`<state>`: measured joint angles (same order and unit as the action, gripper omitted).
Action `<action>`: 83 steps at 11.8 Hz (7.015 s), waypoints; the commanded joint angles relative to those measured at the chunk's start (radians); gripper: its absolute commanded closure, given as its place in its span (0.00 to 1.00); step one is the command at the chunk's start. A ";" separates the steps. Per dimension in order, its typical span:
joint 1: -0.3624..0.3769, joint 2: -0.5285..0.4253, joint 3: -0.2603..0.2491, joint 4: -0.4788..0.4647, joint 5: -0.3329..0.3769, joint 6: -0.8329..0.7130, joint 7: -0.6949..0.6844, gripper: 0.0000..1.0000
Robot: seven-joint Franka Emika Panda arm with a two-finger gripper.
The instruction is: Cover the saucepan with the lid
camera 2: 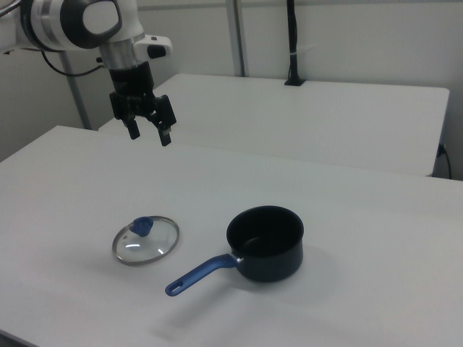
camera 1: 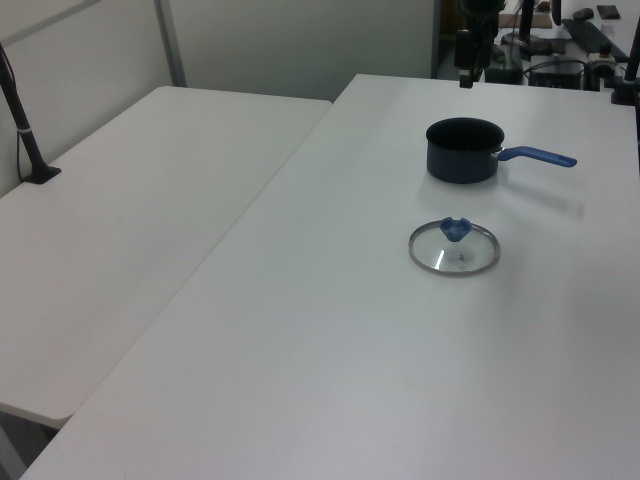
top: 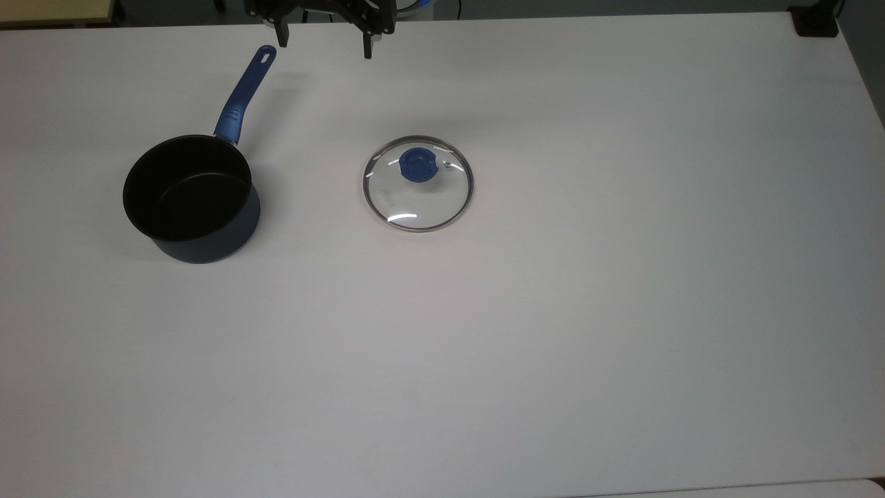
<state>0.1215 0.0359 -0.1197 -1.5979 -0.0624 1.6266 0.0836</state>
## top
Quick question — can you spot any glass lid with blue knob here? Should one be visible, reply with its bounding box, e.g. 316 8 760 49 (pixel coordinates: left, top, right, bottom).
362 135 475 233

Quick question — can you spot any black table clamp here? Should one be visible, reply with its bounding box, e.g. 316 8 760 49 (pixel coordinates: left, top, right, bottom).
788 0 846 38

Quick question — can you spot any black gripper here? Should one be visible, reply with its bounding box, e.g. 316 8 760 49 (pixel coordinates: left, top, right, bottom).
245 0 397 60

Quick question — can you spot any blue saucepan with handle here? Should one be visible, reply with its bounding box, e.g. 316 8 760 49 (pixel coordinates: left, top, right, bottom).
122 45 278 265

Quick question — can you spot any yellow wooden table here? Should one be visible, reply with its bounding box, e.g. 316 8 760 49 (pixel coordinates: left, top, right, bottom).
0 0 115 28

